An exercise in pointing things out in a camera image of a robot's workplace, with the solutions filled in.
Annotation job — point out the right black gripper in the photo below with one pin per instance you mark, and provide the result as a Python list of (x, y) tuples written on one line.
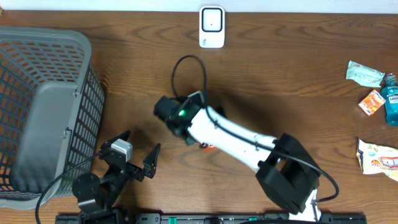
[(188, 140)]

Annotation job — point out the blue liquid bottle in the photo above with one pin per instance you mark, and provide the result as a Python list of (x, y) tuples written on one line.
[(389, 93)]

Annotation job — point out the orange tissue pack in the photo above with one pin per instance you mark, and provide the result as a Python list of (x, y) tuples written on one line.
[(372, 102)]

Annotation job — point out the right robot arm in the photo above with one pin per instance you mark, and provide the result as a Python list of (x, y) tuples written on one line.
[(284, 169)]

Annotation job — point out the yellow snack package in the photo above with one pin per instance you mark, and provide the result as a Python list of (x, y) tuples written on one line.
[(376, 159)]

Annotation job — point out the grey plastic shopping basket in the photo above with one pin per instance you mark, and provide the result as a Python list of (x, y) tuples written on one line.
[(51, 108)]

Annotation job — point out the white barcode scanner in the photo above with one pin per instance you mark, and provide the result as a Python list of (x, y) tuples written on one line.
[(211, 27)]

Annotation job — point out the teal wet wipes pack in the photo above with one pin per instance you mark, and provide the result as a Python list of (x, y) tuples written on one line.
[(364, 75)]

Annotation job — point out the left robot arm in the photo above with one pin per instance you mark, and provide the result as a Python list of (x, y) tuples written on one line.
[(96, 195)]

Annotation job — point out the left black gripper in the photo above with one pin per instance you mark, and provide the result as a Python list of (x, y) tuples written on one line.
[(149, 167)]

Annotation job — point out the red chocolate bar wrapper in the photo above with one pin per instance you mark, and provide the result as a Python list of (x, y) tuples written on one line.
[(206, 147)]

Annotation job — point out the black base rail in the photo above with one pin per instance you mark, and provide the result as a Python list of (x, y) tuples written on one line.
[(155, 218)]

